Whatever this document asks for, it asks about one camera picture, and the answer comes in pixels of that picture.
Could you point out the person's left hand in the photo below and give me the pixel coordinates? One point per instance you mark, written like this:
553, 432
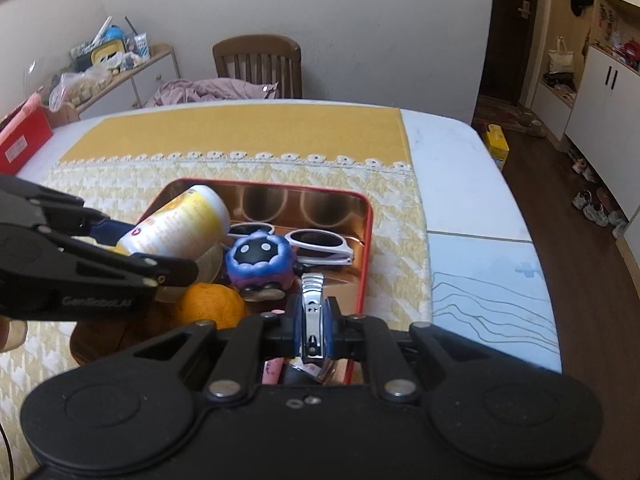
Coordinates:
12, 335

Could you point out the clear plastic bag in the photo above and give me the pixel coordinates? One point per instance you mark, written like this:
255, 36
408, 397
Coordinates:
75, 89

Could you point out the pink red small packet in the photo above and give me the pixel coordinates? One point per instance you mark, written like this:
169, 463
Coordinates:
271, 370

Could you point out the pink white shoe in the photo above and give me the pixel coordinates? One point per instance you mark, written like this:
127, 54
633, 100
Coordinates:
582, 166

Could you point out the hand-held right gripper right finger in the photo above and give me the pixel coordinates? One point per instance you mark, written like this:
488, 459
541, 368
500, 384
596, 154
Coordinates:
328, 332

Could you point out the yellow houndstooth tablecloth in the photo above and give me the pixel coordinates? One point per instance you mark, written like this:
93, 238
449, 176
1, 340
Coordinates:
250, 130

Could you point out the red tin box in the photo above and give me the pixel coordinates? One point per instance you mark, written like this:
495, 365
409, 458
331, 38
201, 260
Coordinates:
280, 205

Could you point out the white yellow plastic bottle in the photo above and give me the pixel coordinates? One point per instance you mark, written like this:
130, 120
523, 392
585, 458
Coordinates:
185, 220

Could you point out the large red box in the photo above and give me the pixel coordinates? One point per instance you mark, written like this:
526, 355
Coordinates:
22, 137

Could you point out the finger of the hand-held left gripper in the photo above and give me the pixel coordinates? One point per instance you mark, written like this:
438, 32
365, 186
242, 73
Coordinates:
112, 230
165, 271

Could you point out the white storage cabinet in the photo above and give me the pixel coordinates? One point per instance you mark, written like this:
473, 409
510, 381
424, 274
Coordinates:
607, 100

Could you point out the clear round lid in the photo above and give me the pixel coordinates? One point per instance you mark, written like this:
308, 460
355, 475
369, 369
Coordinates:
210, 262

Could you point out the white tote bag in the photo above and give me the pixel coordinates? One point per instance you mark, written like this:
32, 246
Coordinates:
561, 59

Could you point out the pink cloth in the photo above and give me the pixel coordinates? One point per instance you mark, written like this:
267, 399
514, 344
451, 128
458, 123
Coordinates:
210, 91

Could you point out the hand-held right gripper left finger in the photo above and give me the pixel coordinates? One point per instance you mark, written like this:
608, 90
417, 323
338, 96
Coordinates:
298, 332

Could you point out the wooden chair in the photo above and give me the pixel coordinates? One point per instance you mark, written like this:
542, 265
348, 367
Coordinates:
257, 60

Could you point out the grey white sneaker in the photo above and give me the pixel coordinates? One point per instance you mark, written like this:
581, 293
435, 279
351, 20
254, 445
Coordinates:
582, 200
599, 214

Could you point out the wooden side cabinet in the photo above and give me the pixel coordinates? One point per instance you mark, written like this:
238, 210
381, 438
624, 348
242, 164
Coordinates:
150, 77

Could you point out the blue plush toy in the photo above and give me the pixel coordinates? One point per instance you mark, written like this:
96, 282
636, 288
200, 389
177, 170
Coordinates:
260, 256

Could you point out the yellow cardboard box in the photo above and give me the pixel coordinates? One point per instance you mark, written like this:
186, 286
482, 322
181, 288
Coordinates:
496, 146

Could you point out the orange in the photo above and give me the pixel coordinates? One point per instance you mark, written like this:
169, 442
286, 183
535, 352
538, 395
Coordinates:
210, 306

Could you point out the yellow dark container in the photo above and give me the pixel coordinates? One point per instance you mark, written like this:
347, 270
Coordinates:
107, 54

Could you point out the printed blue white table mat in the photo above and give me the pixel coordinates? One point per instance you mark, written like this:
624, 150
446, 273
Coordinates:
490, 285

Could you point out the dark wooden door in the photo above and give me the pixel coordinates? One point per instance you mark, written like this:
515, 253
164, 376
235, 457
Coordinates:
510, 35

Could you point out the silver nail clipper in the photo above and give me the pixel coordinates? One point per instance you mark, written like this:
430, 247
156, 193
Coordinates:
312, 320

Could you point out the white sunglasses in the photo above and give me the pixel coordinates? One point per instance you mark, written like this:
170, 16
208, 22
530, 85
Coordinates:
320, 240

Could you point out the brown slippers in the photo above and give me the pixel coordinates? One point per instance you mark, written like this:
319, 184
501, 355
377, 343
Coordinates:
531, 124

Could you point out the blue white carton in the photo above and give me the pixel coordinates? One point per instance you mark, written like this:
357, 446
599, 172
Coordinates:
142, 45

